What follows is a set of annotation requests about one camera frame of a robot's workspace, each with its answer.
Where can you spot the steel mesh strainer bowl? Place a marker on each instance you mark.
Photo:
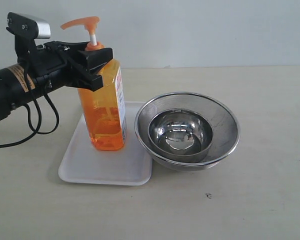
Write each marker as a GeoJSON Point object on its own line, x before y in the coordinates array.
{"type": "Point", "coordinates": [224, 123]}

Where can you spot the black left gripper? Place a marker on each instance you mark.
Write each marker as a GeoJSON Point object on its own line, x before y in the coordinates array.
{"type": "Point", "coordinates": [55, 64]}

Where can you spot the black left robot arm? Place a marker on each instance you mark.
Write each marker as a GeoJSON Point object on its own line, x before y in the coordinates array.
{"type": "Point", "coordinates": [11, 99]}

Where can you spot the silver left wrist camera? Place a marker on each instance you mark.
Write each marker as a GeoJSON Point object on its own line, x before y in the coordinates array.
{"type": "Point", "coordinates": [28, 26]}

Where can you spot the white rectangular plastic tray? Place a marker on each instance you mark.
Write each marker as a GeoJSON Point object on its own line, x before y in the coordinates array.
{"type": "Point", "coordinates": [129, 166]}

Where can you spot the orange pump soap bottle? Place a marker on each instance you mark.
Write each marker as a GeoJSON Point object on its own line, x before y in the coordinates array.
{"type": "Point", "coordinates": [104, 110]}

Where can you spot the small stainless steel bowl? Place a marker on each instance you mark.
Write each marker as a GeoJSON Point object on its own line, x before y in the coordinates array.
{"type": "Point", "coordinates": [180, 135]}

